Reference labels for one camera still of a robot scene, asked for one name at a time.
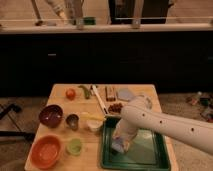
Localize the small metal cup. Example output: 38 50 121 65
66 114 79 131

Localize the black stand on floor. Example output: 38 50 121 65
0 103 36 143

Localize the yellow banana toy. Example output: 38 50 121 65
80 112 106 121

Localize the white handled knife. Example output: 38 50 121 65
92 85 108 115

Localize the green object on counter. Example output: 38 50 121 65
84 17 96 25

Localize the black cabinet counter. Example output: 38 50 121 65
0 25 213 97

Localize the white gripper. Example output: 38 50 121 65
112 119 138 152

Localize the green chili pepper toy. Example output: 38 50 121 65
78 85 91 99

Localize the red grape bunch toy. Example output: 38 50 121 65
108 103 123 115

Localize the blue-grey sponge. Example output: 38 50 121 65
111 141 124 153

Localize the brown chocolate bar toy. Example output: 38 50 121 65
105 86 116 101

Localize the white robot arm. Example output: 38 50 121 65
113 95 213 155

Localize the grey blue oval dish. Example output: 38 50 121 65
117 88 134 101

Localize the white small bowl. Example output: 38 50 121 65
86 120 102 132

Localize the light green plastic cup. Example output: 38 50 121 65
66 138 82 156

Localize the dark maroon bowl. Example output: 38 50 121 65
39 104 63 128

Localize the red tomato toy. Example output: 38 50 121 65
65 88 76 100

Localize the orange plastic bowl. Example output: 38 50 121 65
30 135 62 170

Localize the green plastic tray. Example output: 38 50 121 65
100 118 171 171

